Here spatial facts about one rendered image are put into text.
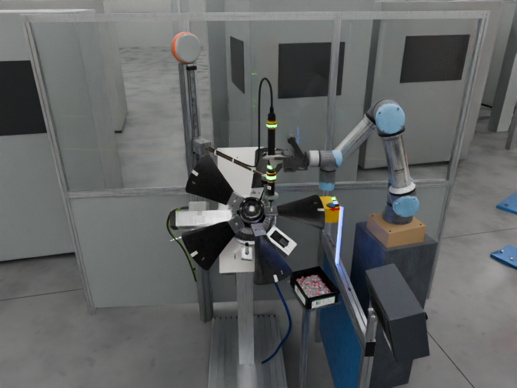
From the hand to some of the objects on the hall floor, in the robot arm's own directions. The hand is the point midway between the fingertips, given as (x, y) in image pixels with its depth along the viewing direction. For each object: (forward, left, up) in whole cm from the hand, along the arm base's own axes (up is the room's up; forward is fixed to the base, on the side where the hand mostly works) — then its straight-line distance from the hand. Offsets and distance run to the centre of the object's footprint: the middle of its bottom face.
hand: (265, 155), depth 187 cm
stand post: (+16, -16, -146) cm, 148 cm away
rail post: (-38, -22, -149) cm, 156 cm away
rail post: (-9, +60, -149) cm, 161 cm away
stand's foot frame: (+13, -25, -146) cm, 149 cm away
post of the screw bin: (-6, +14, -148) cm, 149 cm away
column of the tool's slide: (+27, -71, -144) cm, 163 cm away
